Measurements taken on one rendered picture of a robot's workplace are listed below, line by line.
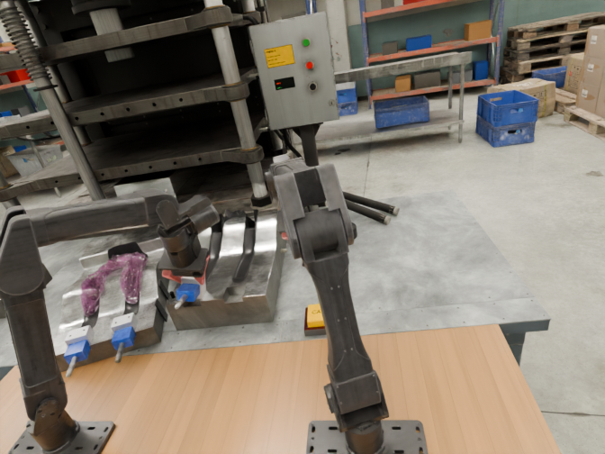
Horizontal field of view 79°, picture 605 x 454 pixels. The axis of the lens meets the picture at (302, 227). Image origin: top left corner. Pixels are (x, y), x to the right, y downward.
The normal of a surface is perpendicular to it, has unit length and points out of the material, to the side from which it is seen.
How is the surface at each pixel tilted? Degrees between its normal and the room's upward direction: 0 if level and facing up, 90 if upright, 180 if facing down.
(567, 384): 0
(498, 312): 0
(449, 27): 90
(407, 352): 0
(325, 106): 90
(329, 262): 71
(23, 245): 90
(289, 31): 90
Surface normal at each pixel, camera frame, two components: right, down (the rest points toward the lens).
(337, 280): 0.14, 0.14
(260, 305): -0.05, 0.49
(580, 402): -0.18, -0.87
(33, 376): 0.62, 0.08
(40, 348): 0.70, 0.25
